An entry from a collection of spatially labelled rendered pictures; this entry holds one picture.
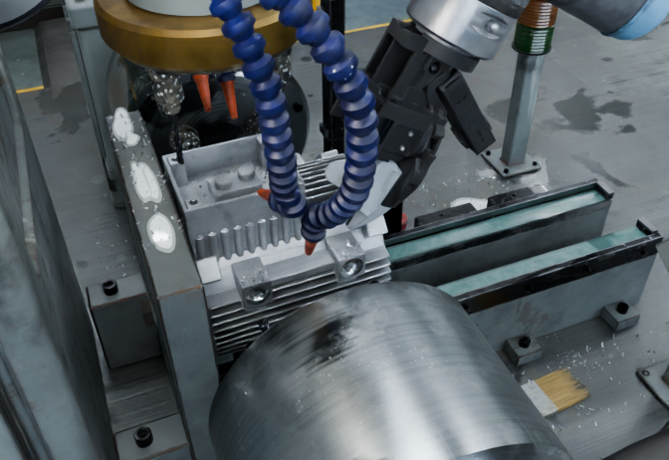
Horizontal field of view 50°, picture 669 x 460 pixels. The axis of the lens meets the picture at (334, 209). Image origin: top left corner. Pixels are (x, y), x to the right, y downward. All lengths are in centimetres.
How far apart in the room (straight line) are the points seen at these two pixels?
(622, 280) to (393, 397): 62
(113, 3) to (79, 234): 68
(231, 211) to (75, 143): 80
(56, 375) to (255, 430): 17
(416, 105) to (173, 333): 30
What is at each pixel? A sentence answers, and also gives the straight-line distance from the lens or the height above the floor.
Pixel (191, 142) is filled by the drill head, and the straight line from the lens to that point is 91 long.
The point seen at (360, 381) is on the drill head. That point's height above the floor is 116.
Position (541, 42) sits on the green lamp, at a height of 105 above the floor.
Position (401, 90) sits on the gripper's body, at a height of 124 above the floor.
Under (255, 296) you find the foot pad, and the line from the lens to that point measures 72.
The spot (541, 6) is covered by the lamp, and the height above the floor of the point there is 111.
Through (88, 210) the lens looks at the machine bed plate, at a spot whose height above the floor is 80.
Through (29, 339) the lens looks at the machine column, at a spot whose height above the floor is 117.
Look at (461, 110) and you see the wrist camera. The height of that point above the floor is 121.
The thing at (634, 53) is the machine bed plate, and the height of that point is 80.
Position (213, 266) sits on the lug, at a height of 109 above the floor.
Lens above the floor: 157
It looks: 39 degrees down
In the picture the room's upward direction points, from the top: 1 degrees counter-clockwise
